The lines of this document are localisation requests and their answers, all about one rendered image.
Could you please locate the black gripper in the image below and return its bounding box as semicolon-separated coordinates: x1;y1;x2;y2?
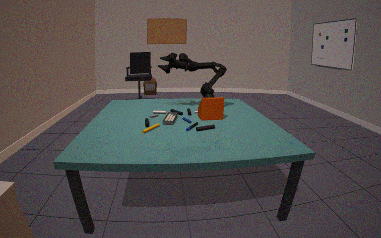
158;53;180;73

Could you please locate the black keyboard with white keys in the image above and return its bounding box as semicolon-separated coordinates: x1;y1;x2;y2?
162;112;178;125

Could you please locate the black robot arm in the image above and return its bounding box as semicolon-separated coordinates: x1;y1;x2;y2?
179;53;227;98

